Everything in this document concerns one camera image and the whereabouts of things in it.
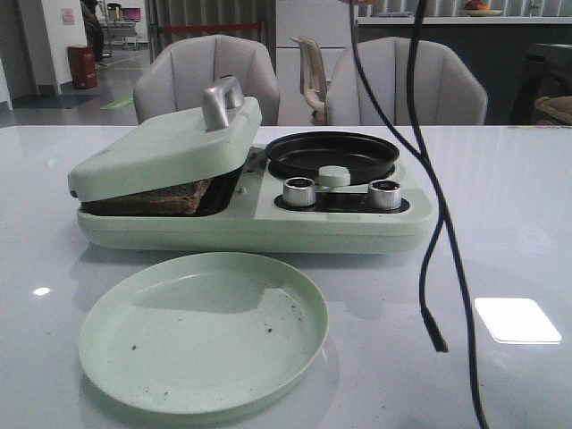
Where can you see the silver right control knob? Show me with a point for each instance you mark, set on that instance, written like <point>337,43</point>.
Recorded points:
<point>384,195</point>

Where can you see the silver control knob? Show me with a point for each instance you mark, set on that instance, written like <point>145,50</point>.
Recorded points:
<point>384,195</point>
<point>299,192</point>

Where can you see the person in background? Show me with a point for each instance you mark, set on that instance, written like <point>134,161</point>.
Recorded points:
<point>94,32</point>

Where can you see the bread slice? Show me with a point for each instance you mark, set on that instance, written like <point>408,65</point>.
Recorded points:
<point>181,199</point>

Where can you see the red bin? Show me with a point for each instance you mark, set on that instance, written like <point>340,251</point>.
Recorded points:
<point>82,66</point>

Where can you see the beige office chair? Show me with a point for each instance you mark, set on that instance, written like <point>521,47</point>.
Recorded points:
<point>313,84</point>

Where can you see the black round frying pan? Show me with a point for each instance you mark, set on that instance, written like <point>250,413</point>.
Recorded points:
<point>366,157</point>

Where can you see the grey left chair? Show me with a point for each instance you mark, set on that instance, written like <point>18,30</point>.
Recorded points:
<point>177,78</point>

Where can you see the green breakfast maker base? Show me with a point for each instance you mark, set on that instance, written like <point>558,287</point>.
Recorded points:
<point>252,222</point>

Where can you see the fruit bowl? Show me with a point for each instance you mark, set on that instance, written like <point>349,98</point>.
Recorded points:
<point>476,8</point>

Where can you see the green round plate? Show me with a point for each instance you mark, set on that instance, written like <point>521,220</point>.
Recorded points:
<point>209,336</point>

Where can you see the grey chair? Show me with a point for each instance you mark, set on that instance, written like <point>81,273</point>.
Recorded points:
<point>446,92</point>
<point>177,78</point>

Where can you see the green breakfast maker lid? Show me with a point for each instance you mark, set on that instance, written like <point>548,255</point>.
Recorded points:
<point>167,150</point>

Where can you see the white cabinet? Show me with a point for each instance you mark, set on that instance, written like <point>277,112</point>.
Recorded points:
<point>303,31</point>

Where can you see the silver left control knob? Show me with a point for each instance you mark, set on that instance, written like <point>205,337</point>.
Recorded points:
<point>299,192</point>

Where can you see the grey right chair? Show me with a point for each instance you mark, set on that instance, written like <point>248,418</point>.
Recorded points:
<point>446,92</point>

